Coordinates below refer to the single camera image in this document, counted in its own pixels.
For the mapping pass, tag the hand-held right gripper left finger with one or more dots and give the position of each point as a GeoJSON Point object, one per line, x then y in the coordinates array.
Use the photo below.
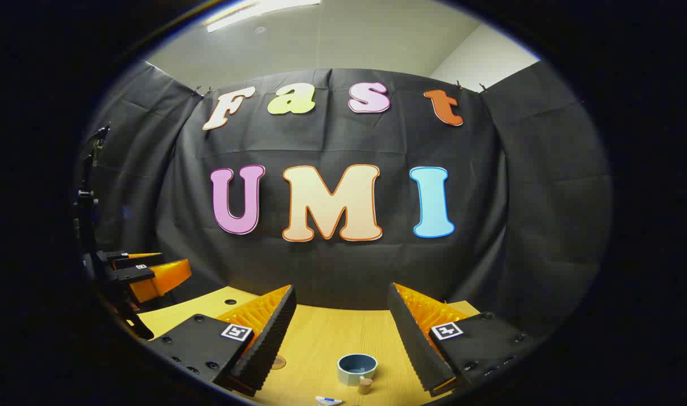
{"type": "Point", "coordinates": [270, 344]}

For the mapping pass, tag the white and blue toothpaste tube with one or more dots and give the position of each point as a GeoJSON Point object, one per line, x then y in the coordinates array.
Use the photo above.
{"type": "Point", "coordinates": [327, 401]}

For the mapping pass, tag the round wooden coaster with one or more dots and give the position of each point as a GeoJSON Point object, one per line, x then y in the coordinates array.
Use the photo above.
{"type": "Point", "coordinates": [280, 362]}

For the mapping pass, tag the wooden desktop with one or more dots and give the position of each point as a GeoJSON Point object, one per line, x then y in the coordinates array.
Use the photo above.
{"type": "Point", "coordinates": [321, 338]}

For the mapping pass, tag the black backdrop cloth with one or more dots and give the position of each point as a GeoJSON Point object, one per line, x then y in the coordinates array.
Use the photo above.
{"type": "Point", "coordinates": [321, 141]}

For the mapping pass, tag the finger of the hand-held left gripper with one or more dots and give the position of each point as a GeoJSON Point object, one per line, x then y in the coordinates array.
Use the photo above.
{"type": "Point", "coordinates": [163, 279]}
{"type": "Point", "coordinates": [126, 257]}

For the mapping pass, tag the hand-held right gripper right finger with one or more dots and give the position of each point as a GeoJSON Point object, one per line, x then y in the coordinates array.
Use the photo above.
{"type": "Point", "coordinates": [414, 349]}

